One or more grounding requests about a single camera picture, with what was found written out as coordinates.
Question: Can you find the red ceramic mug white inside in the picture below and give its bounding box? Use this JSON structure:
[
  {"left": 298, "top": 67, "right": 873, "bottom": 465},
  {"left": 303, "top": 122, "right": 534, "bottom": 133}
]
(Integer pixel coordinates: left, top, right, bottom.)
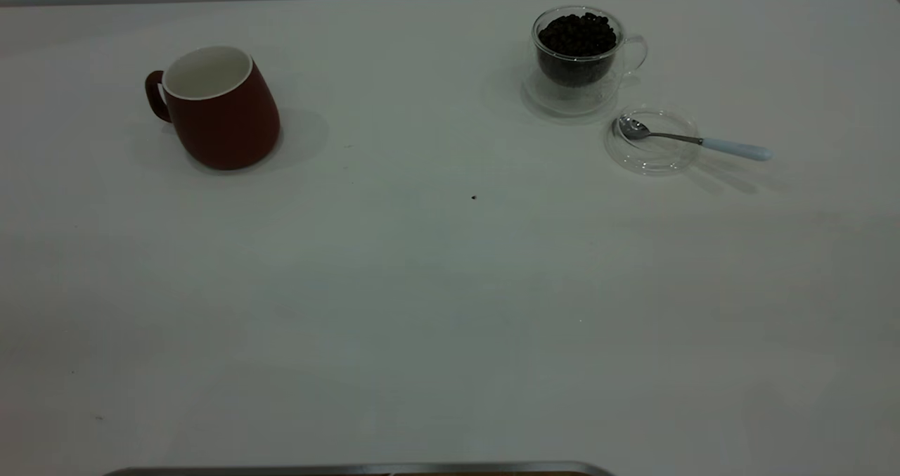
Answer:
[{"left": 145, "top": 45, "right": 282, "bottom": 172}]

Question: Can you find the metal spoon pale blue handle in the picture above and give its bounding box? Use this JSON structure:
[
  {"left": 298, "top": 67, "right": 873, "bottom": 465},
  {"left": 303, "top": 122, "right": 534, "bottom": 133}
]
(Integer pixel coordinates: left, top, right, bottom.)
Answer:
[{"left": 617, "top": 116, "right": 775, "bottom": 162}]

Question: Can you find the dark coffee beans pile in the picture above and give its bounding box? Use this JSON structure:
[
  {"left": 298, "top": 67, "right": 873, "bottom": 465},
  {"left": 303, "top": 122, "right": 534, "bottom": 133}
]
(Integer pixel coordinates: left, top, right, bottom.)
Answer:
[{"left": 538, "top": 12, "right": 618, "bottom": 87}]

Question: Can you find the clear glass saucer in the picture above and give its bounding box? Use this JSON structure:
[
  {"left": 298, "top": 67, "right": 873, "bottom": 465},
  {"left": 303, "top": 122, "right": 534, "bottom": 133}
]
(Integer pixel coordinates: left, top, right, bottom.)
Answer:
[{"left": 520, "top": 65, "right": 630, "bottom": 119}]

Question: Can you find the small clear glass dish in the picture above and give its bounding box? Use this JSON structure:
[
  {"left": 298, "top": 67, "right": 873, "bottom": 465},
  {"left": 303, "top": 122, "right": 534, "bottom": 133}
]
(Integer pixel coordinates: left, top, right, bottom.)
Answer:
[{"left": 603, "top": 107, "right": 702, "bottom": 176}]

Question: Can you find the clear double-wall glass cup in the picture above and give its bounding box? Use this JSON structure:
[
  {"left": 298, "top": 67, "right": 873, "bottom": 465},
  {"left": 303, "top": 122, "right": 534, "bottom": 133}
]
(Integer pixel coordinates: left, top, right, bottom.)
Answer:
[{"left": 530, "top": 6, "right": 648, "bottom": 104}]

